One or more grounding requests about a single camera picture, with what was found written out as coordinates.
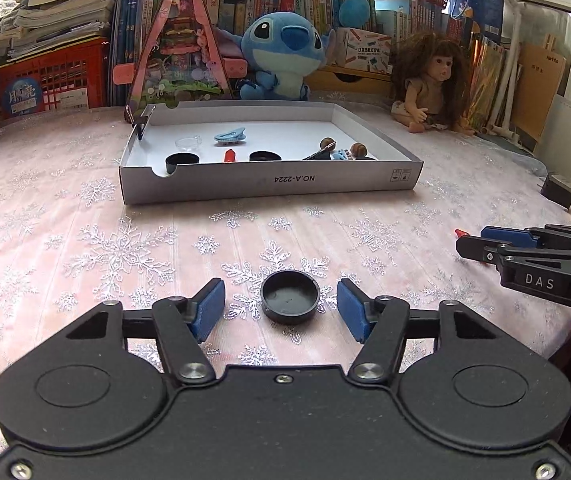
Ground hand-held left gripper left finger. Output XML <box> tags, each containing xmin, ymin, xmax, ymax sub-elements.
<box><xmin>66</xmin><ymin>277</ymin><xmax>227</xmax><ymax>386</ymax></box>

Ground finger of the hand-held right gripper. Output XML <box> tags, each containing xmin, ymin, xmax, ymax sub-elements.
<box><xmin>480</xmin><ymin>224</ymin><xmax>571</xmax><ymax>249</ymax></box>
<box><xmin>455</xmin><ymin>236</ymin><xmax>571</xmax><ymax>267</ymax></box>

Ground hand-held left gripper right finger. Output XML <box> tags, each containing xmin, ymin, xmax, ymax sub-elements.
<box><xmin>336</xmin><ymin>277</ymin><xmax>497</xmax><ymax>386</ymax></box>

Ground shallow black lid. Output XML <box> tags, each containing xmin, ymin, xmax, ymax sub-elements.
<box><xmin>260</xmin><ymin>270</ymin><xmax>321</xmax><ymax>324</ymax></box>

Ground grey cardboard box tray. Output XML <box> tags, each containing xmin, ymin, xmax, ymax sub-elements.
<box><xmin>119</xmin><ymin>101</ymin><xmax>423</xmax><ymax>206</ymax></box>

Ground black round cap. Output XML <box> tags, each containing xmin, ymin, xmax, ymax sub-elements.
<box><xmin>166</xmin><ymin>152</ymin><xmax>201</xmax><ymax>175</ymax></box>

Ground light blue hair clip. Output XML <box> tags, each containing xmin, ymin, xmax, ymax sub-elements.
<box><xmin>214</xmin><ymin>127</ymin><xmax>249</xmax><ymax>147</ymax></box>

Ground black power adapter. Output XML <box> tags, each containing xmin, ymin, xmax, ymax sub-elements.
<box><xmin>540</xmin><ymin>174</ymin><xmax>571</xmax><ymax>209</ymax></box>

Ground gold foil paper rolls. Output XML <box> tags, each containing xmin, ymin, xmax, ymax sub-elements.
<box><xmin>465</xmin><ymin>35</ymin><xmax>509</xmax><ymax>131</ymax></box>

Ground brown haired doll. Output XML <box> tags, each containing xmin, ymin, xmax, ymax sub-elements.
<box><xmin>390</xmin><ymin>31</ymin><xmax>476</xmax><ymax>136</ymax></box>

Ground pink snowflake tablecloth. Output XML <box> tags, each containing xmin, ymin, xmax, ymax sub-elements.
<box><xmin>0</xmin><ymin>90</ymin><xmax>571</xmax><ymax>461</ymax></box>

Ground black binder clip on tray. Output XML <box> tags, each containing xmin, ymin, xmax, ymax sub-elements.
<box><xmin>126</xmin><ymin>105</ymin><xmax>155</xmax><ymax>141</ymax></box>

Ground wooden drawer shelf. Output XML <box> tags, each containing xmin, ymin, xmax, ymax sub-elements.
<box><xmin>308</xmin><ymin>65</ymin><xmax>396</xmax><ymax>96</ymax></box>

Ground colourful printed cardboard box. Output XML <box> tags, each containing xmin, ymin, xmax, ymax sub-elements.
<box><xmin>338</xmin><ymin>26</ymin><xmax>393</xmax><ymax>73</ymax></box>

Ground blue cardboard package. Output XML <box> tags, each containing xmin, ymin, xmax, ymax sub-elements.
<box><xmin>448</xmin><ymin>0</ymin><xmax>506</xmax><ymax>43</ymax></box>

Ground row of blue spine books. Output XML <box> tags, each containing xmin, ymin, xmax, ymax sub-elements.
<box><xmin>375</xmin><ymin>0</ymin><xmax>451</xmax><ymax>42</ymax></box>

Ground pink triangular dollhouse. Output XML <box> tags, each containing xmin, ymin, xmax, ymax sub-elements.
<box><xmin>114</xmin><ymin>0</ymin><xmax>247</xmax><ymax>123</ymax></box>

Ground blue alien plush toy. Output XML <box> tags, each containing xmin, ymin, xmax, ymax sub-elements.
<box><xmin>216</xmin><ymin>12</ymin><xmax>336</xmax><ymax>101</ymax></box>

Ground red plastic crate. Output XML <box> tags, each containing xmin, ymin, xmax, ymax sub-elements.
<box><xmin>0</xmin><ymin>37</ymin><xmax>111</xmax><ymax>121</ymax></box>

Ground row of white spine books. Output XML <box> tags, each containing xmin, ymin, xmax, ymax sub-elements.
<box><xmin>295</xmin><ymin>0</ymin><xmax>381</xmax><ymax>33</ymax></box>

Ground row of blue upright books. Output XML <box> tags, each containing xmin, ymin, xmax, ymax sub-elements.
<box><xmin>108</xmin><ymin>0</ymin><xmax>156</xmax><ymax>106</ymax></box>

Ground row of dark books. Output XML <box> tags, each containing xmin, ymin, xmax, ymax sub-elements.
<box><xmin>200</xmin><ymin>0</ymin><xmax>299</xmax><ymax>36</ymax></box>

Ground stack of books and papers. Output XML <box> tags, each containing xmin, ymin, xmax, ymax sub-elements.
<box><xmin>0</xmin><ymin>0</ymin><xmax>119</xmax><ymax>46</ymax></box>

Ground white pipe frame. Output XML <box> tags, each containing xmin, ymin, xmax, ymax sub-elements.
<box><xmin>485</xmin><ymin>0</ymin><xmax>527</xmax><ymax>141</ymax></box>

